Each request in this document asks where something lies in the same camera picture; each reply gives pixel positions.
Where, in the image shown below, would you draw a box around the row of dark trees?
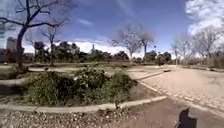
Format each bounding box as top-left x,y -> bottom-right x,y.
33,41 -> 131,64

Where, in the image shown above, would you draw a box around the group of bare trees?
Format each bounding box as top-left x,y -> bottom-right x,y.
169,26 -> 224,68

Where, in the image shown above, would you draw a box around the tall building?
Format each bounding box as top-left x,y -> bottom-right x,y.
5,36 -> 18,63

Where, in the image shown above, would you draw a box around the low green bushes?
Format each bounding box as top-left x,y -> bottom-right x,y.
26,66 -> 138,106

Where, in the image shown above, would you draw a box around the thin bare tree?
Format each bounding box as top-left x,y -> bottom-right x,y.
39,24 -> 68,66

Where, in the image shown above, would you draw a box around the dark dirt ground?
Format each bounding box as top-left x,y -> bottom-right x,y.
0,96 -> 224,128

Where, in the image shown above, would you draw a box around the straight pale stone kerb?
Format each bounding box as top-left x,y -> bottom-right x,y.
133,68 -> 174,82

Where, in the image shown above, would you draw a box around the curved pale stone kerb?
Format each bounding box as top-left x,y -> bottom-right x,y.
0,95 -> 169,114

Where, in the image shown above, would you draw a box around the pale brick paving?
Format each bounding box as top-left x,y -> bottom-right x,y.
126,66 -> 224,118

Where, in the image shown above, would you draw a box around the large bare tree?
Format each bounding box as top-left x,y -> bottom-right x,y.
0,0 -> 78,71

